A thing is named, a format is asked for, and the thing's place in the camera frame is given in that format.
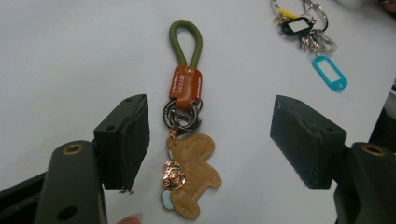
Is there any yellow plastic key tag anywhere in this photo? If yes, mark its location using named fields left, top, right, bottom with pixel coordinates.
left=276, top=7, right=303, bottom=21

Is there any green loop leather bear keychain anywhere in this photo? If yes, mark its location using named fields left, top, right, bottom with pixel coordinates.
left=160, top=19, right=223, bottom=220

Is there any black plastic key tag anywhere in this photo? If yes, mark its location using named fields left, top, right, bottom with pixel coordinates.
left=280, top=16, right=316, bottom=37

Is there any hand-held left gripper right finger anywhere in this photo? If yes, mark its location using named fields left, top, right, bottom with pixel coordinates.
left=269, top=94, right=396, bottom=224

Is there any bunch of silver key rings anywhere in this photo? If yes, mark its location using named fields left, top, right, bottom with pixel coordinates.
left=299, top=28, right=339, bottom=54

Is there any blue plastic key tag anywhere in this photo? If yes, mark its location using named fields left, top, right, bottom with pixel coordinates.
left=311, top=55, right=348, bottom=92

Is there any large silver key ring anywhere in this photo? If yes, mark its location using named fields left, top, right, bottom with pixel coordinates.
left=301, top=0, right=330, bottom=32

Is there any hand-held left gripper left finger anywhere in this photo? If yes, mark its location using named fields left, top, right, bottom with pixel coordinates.
left=33, top=93, right=151, bottom=224

